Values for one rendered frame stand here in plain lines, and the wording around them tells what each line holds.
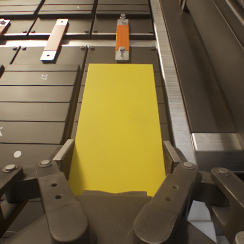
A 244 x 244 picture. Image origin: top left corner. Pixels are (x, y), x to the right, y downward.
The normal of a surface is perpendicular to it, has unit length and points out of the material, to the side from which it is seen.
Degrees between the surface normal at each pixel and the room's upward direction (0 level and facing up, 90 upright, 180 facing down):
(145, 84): 0
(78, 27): 0
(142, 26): 0
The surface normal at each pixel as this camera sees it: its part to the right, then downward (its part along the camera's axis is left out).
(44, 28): 0.00, -0.54
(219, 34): -1.00, -0.01
